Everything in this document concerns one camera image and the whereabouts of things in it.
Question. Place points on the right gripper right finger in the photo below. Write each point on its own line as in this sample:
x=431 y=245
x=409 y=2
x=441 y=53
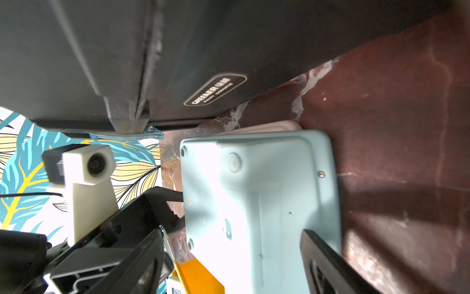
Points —
x=326 y=271

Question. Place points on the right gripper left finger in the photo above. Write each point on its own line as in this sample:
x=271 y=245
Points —
x=139 y=272

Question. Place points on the black plastic toolbox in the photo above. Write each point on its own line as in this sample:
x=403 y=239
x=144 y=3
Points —
x=116 y=67

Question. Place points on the yellow plastic tray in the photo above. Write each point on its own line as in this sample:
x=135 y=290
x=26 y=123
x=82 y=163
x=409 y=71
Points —
x=192 y=277

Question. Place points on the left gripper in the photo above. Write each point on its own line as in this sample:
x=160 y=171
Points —
x=31 y=265

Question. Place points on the blue toolbox latch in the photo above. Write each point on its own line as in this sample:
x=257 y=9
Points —
x=149 y=132

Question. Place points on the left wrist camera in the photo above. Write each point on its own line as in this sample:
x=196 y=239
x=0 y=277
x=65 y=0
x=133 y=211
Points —
x=82 y=174

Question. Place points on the light blue calculator face down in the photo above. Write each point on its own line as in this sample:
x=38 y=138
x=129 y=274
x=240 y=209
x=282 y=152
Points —
x=249 y=197

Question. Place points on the pink calculator face down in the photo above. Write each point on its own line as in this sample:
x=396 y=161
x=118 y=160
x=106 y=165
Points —
x=280 y=126

